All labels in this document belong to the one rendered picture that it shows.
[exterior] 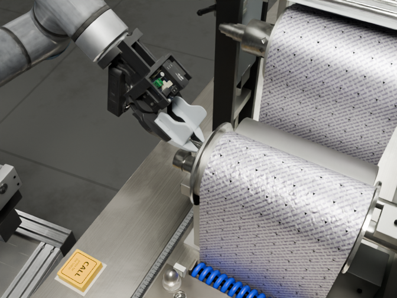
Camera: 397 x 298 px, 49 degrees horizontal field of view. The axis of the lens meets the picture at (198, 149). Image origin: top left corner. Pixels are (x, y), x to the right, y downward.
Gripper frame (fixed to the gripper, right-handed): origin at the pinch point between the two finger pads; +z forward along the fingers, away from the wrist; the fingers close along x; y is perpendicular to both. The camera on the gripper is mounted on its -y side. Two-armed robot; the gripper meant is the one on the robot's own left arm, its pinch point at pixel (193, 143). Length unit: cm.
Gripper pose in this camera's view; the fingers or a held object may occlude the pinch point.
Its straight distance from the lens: 73.3
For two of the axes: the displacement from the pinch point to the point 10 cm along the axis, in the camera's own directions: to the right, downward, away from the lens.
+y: 5.7, -2.7, -7.8
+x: 4.8, -6.6, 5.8
